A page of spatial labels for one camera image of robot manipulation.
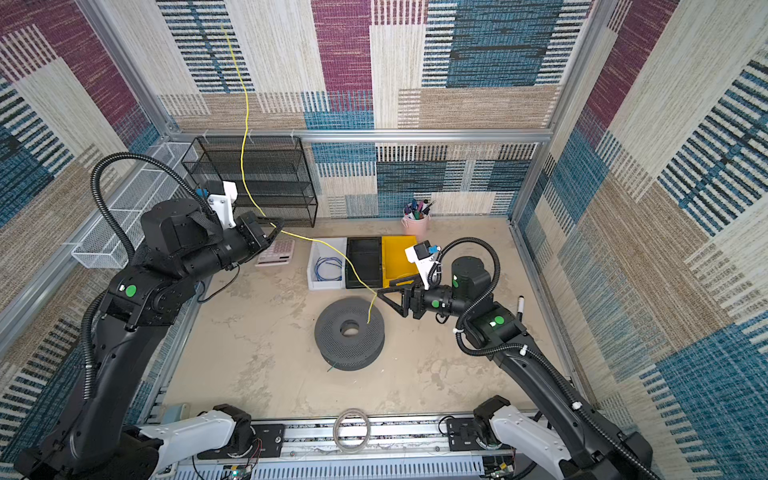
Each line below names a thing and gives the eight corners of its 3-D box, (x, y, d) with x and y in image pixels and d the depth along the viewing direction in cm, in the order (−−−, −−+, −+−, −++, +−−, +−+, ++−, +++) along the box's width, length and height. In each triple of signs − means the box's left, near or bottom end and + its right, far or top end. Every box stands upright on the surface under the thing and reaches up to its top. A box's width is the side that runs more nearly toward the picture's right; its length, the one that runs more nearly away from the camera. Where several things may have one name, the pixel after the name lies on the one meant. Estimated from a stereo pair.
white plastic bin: (308, 293, 101) (303, 282, 96) (316, 250, 113) (312, 237, 108) (345, 293, 101) (343, 282, 96) (350, 250, 113) (348, 237, 108)
